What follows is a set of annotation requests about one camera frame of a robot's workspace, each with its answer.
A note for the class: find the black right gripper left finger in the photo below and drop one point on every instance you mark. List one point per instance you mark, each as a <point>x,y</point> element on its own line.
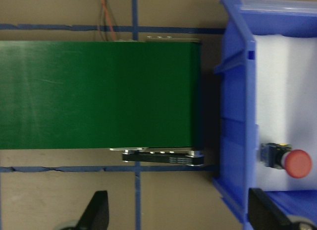
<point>96,214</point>

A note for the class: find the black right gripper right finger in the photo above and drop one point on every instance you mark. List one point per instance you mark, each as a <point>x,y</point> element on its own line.
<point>263,214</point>

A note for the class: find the white foam pad right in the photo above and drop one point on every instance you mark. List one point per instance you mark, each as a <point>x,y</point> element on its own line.
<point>286,91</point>

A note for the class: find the blue plastic bin right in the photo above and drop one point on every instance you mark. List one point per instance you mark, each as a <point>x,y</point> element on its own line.
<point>240,164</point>

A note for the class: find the red mushroom push button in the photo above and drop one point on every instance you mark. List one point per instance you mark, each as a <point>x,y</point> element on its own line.
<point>296,162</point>

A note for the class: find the green conveyor belt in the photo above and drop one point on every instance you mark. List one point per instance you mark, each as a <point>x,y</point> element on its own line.
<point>139,97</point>

